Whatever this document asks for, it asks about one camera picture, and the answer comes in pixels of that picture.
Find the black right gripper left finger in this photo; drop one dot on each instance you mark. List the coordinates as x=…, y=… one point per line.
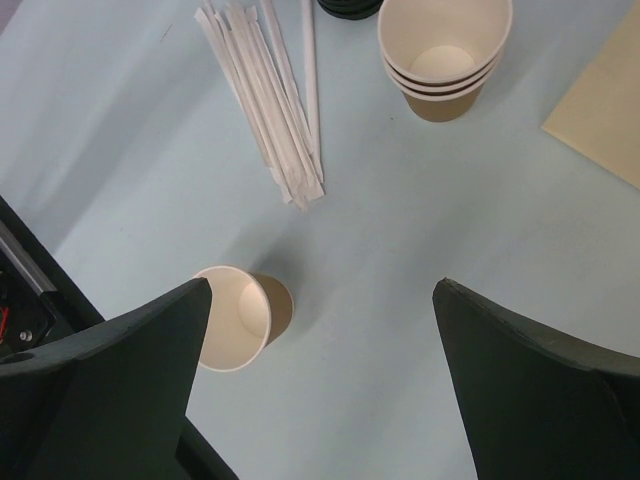
x=108, y=402

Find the paper-wrapped straw, middle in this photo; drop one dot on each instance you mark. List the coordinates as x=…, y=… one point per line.
x=254, y=62

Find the paper-wrapped straw, separate long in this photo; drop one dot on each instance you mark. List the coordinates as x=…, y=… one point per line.
x=286, y=74

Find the paper-wrapped straw, lowest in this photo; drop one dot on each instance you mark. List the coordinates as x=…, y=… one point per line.
x=205, y=16

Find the stack of brown paper cups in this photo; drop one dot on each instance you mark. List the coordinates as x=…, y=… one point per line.
x=440, y=54

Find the beige paper takeout bag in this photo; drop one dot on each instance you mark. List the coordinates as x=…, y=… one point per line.
x=599, y=115

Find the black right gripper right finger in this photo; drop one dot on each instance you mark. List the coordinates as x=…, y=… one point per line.
x=537, y=403

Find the paper-wrapped straw, upper bundle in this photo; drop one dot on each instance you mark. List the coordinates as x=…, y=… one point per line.
x=290, y=105

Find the stack of black lids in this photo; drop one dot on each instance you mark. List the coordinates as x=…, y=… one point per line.
x=350, y=9

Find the brown paper cup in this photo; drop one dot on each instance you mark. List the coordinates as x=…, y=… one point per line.
x=248, y=312

